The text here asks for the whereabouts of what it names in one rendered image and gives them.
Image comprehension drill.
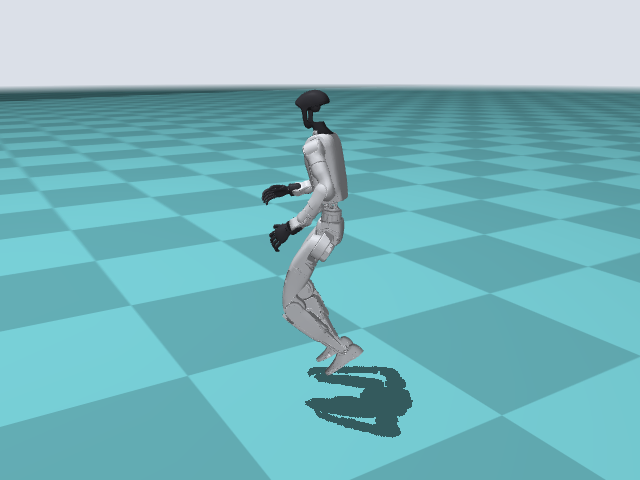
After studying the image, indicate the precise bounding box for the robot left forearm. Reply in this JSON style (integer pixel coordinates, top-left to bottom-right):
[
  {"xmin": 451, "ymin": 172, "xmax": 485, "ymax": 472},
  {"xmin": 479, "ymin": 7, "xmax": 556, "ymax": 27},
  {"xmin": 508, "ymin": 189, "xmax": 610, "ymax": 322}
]
[{"xmin": 289, "ymin": 184, "xmax": 327, "ymax": 231}]

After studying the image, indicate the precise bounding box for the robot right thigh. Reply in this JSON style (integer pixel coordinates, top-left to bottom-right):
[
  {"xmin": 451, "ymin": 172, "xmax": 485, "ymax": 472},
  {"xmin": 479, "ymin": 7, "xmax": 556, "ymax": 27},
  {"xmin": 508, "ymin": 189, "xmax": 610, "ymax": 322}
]
[{"xmin": 297, "ymin": 227, "xmax": 318, "ymax": 299}]

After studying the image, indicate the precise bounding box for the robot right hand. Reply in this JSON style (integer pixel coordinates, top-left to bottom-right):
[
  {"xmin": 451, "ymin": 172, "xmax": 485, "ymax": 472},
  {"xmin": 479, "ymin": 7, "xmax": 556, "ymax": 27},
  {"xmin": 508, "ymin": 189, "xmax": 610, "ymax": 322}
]
[{"xmin": 262, "ymin": 183, "xmax": 301, "ymax": 205}]

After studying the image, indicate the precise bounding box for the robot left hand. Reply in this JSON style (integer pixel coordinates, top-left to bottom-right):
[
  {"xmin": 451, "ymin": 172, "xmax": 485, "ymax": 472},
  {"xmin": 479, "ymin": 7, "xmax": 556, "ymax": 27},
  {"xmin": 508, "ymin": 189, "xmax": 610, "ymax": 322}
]
[{"xmin": 269, "ymin": 220, "xmax": 302, "ymax": 252}]

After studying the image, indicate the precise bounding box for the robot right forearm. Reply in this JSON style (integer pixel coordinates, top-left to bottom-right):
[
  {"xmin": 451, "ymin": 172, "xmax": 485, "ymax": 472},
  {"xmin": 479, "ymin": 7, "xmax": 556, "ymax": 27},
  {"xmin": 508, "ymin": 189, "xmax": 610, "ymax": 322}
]
[{"xmin": 292, "ymin": 179, "xmax": 313, "ymax": 196}]

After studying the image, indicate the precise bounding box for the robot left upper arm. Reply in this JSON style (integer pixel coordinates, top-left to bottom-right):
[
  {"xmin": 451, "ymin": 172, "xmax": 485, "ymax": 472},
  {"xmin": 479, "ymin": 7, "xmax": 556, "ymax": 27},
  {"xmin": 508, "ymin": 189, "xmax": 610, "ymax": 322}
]
[{"xmin": 302, "ymin": 138, "xmax": 335, "ymax": 202}]

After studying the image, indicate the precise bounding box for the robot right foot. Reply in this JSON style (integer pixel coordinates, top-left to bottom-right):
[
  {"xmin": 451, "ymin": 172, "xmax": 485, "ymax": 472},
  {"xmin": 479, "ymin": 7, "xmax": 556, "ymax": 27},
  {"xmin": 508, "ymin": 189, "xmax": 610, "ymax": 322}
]
[{"xmin": 316, "ymin": 336, "xmax": 354, "ymax": 362}]

